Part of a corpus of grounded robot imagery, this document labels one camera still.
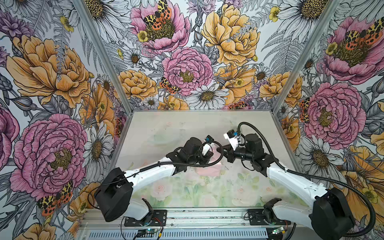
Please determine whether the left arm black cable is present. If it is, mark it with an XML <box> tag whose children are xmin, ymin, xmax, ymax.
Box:
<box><xmin>87</xmin><ymin>135</ymin><xmax>228</xmax><ymax>208</ymax></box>

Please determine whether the purple wrapping paper sheet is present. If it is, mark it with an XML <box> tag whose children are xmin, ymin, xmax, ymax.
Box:
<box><xmin>196</xmin><ymin>162</ymin><xmax>222</xmax><ymax>177</ymax></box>

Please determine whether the aluminium front rail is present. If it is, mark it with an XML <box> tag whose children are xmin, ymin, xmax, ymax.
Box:
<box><xmin>75</xmin><ymin>207</ymin><xmax>331</xmax><ymax>240</ymax></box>

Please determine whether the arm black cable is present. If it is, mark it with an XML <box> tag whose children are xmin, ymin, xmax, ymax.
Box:
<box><xmin>237</xmin><ymin>121</ymin><xmax>377</xmax><ymax>238</ymax></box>
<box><xmin>87</xmin><ymin>135</ymin><xmax>228</xmax><ymax>208</ymax></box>

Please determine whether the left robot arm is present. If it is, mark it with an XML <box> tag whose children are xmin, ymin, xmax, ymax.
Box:
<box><xmin>94</xmin><ymin>137</ymin><xmax>224</xmax><ymax>226</ymax></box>

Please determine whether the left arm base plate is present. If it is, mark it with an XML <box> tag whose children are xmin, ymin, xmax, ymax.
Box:
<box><xmin>124</xmin><ymin>210</ymin><xmax>168</xmax><ymax>227</ymax></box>

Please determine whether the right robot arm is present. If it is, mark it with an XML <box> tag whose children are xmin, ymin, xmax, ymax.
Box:
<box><xmin>224</xmin><ymin>130</ymin><xmax>355</xmax><ymax>240</ymax></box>

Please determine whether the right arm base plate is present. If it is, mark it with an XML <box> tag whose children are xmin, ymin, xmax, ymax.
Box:
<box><xmin>243</xmin><ymin>209</ymin><xmax>291</xmax><ymax>226</ymax></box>

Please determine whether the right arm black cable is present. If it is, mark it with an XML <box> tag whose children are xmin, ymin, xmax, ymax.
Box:
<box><xmin>237</xmin><ymin>121</ymin><xmax>377</xmax><ymax>238</ymax></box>

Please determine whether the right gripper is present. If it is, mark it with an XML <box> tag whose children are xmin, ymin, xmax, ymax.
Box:
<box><xmin>216</xmin><ymin>142</ymin><xmax>254</xmax><ymax>164</ymax></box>

